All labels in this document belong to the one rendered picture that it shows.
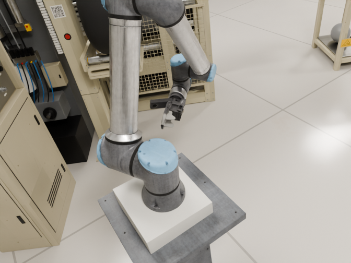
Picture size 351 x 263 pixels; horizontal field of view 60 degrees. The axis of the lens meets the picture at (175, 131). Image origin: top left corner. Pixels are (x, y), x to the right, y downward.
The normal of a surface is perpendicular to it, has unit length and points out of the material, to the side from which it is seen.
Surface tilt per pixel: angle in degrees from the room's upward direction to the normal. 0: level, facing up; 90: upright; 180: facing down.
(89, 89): 90
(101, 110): 90
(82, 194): 0
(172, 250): 0
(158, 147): 10
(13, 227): 90
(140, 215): 5
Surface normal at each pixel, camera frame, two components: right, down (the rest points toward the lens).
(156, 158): 0.01, -0.73
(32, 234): 0.05, 0.63
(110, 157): -0.46, 0.33
